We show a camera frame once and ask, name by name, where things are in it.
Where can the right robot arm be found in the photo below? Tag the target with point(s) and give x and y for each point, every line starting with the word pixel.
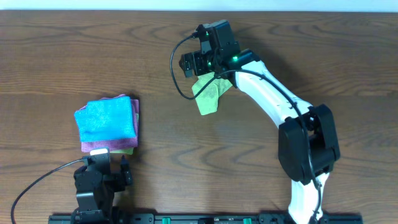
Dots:
pixel 307 143

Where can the green microfibre cloth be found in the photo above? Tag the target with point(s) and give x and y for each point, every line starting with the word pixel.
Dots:
pixel 207 101

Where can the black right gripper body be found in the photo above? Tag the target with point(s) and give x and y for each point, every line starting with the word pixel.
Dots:
pixel 202 63

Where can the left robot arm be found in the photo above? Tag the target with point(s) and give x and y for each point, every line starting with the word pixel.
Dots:
pixel 95 186

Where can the folded blue microfibre cloth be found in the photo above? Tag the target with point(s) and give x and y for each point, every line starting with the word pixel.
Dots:
pixel 103 120

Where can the folded pink microfibre cloth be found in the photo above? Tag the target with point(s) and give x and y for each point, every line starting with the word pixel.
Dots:
pixel 89 146

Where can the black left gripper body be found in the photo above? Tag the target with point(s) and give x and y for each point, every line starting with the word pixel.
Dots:
pixel 116 178

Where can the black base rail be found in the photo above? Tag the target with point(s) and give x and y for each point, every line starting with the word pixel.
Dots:
pixel 262 218

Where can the folded green cloth under stack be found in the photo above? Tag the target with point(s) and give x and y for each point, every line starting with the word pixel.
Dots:
pixel 127 146

